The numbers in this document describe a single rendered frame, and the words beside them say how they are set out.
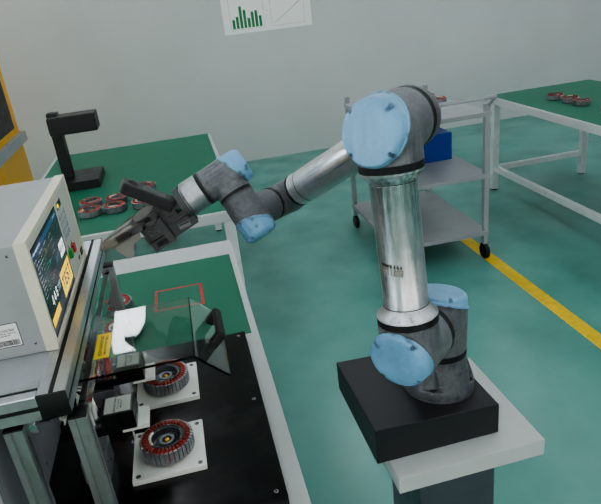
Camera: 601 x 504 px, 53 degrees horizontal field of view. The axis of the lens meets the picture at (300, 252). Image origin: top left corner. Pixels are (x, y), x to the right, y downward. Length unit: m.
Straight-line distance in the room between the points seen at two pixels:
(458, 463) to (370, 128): 0.69
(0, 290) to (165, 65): 5.41
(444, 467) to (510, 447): 0.15
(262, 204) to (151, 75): 5.19
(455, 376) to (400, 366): 0.20
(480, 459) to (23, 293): 0.92
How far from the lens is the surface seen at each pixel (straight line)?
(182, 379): 1.52
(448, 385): 1.30
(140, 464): 1.36
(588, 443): 2.55
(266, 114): 6.55
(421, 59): 6.97
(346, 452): 2.44
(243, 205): 1.26
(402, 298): 1.10
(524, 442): 1.37
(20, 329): 1.14
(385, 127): 0.99
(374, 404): 1.31
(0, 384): 1.10
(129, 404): 1.29
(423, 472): 1.28
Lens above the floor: 1.64
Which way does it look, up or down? 24 degrees down
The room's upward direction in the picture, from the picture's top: 7 degrees counter-clockwise
